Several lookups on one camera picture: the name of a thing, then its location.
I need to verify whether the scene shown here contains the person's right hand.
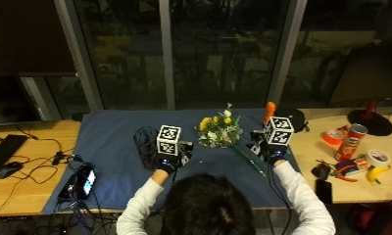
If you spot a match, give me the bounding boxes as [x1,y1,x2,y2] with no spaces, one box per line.
[247,130,291,165]

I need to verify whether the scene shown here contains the person's left hand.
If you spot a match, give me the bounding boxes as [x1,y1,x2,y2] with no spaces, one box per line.
[157,141,195,174]

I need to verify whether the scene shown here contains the white marker cube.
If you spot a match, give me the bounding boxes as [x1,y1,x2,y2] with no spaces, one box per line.
[263,116,295,147]
[157,124,183,157]

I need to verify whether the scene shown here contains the yellow and white flower bouquet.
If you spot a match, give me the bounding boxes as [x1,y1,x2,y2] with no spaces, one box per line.
[198,103,268,177]

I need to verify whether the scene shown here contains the black mesh cup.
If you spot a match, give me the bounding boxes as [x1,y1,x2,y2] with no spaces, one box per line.
[133,125,163,171]

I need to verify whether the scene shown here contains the blue table cloth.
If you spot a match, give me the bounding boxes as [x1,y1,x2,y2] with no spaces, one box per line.
[42,108,303,214]

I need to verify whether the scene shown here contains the small black pouch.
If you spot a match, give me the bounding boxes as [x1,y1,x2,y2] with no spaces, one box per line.
[311,163,334,181]

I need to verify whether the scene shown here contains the black phone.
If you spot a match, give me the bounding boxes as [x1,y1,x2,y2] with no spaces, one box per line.
[315,178,335,206]

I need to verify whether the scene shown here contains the red chips can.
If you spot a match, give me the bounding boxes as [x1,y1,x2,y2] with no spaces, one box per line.
[334,123,370,163]

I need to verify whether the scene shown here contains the colourful small box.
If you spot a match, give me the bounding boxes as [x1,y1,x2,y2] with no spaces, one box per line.
[335,157,374,176]

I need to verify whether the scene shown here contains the smartphone with lit screen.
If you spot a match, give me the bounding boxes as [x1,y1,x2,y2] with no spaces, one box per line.
[75,164,98,201]

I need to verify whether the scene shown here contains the black round stand base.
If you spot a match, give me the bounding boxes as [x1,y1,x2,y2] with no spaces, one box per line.
[347,98,392,137]

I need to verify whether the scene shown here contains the white tape roll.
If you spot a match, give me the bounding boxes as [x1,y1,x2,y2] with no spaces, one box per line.
[364,149,392,168]

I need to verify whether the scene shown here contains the yellow banana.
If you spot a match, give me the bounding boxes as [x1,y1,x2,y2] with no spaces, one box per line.
[366,164,392,185]

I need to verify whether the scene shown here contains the dark monitor back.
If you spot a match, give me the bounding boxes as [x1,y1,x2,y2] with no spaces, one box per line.
[328,45,392,107]

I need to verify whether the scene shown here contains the red chair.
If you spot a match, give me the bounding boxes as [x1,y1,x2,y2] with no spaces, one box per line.
[348,195,392,235]

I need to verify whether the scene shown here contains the black computer mouse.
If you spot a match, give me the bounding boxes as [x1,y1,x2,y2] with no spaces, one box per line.
[0,161,25,180]

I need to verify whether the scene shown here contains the black keyboard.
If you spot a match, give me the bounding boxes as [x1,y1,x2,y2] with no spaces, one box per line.
[0,134,30,183]

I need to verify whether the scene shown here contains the black monitor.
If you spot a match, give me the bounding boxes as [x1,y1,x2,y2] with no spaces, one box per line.
[0,72,43,126]

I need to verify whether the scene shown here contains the black glove cable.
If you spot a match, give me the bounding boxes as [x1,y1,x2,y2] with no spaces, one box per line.
[266,161,295,235]

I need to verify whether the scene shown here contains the red handled pliers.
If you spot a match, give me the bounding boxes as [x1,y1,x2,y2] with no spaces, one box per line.
[331,169,360,183]

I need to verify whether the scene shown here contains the bundle of black cables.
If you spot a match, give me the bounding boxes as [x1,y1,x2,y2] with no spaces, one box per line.
[47,195,122,235]

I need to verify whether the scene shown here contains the black desk cable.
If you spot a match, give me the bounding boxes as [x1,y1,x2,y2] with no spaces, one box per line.
[0,122,78,214]

